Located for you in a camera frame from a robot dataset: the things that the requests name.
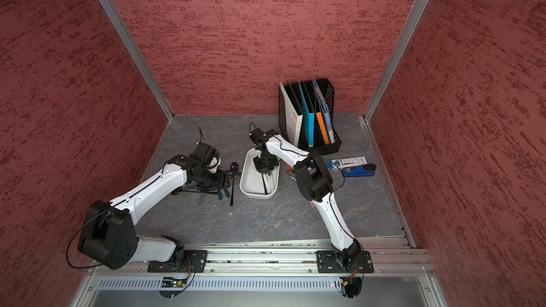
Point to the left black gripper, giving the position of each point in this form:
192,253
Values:
222,178

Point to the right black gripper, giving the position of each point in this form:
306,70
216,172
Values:
264,168

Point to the white rectangular storage box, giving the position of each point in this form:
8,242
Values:
251,181

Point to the dark blue handled spoon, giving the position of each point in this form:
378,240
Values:
264,185

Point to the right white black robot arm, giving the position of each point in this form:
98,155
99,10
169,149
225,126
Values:
314,182

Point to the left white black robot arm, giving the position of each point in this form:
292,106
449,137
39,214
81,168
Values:
108,233

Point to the ornate silver spoon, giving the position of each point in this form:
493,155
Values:
201,199

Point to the blue white flat box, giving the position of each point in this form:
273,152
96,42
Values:
346,162

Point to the white folder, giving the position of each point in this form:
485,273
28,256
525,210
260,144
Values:
293,113

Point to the teal folder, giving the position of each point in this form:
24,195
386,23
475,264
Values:
308,114

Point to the black mesh file holder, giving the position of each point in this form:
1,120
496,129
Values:
329,94

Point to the orange folder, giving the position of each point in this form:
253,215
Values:
322,127

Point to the blue folder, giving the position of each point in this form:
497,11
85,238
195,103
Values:
323,108

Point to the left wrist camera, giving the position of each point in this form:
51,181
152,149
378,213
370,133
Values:
205,153

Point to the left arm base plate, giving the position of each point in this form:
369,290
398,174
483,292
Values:
186,262

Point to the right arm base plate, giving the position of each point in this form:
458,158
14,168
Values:
329,262

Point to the aluminium front rail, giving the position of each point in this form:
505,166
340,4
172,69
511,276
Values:
388,257

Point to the right aluminium corner post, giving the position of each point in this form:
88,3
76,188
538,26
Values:
414,16

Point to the aluminium corner post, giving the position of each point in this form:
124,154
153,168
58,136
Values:
414,16
131,46

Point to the left aluminium corner post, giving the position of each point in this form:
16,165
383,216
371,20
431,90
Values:
131,46

